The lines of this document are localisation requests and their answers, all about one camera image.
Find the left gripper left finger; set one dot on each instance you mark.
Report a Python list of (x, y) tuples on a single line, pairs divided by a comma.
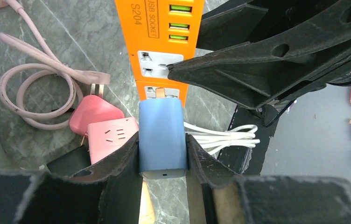
[(107, 192)]

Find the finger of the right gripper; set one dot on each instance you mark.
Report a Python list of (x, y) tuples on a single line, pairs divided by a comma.
[(239, 21)]

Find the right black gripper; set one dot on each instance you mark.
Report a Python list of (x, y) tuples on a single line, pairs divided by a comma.
[(301, 46)]

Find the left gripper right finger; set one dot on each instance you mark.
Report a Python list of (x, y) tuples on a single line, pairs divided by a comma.
[(218, 195)]

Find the beige cube socket adapter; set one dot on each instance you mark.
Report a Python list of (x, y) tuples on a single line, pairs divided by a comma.
[(147, 215)]

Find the black power adapter plug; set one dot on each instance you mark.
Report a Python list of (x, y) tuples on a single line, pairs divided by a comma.
[(71, 162)]

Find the pink square socket adapter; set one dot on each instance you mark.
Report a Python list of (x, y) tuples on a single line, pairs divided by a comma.
[(106, 137)]

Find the blue small adapter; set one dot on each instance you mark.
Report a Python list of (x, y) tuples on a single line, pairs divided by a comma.
[(162, 144)]

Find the dark pink plug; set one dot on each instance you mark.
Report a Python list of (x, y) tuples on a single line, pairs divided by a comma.
[(92, 109)]

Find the orange power strip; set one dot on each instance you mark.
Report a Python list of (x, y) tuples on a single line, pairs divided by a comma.
[(159, 33)]

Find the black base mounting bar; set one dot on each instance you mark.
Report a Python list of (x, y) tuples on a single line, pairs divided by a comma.
[(246, 156)]

